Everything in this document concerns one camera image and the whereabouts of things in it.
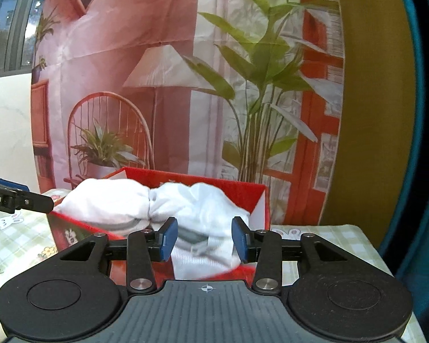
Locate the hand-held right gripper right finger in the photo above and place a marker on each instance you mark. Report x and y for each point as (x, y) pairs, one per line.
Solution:
(240, 237)

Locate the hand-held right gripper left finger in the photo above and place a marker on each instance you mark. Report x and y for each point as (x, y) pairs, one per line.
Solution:
(169, 237)

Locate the red strawberry print box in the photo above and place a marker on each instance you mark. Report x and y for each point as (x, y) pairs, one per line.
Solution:
(243, 193)

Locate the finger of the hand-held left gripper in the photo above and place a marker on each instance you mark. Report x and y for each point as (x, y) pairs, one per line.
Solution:
(16, 185)
(28, 203)

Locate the green checkered tablecloth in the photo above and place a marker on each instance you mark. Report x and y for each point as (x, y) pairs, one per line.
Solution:
(343, 237)

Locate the white printed garment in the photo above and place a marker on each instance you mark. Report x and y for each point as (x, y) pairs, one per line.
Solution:
(200, 207)

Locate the window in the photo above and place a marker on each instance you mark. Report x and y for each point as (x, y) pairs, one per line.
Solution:
(7, 25)

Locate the printed room scene backdrop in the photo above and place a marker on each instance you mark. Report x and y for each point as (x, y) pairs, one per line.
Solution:
(164, 60)

